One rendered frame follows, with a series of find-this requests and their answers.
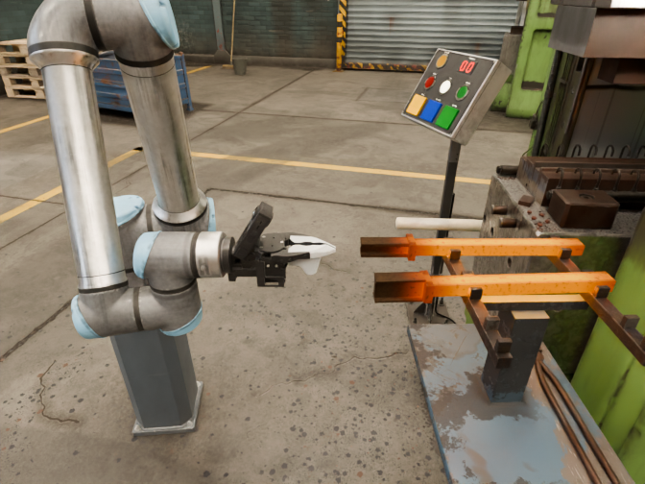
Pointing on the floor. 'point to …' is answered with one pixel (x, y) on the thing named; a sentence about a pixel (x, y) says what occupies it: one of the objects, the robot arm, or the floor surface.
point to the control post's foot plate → (416, 310)
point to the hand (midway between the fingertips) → (328, 246)
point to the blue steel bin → (110, 76)
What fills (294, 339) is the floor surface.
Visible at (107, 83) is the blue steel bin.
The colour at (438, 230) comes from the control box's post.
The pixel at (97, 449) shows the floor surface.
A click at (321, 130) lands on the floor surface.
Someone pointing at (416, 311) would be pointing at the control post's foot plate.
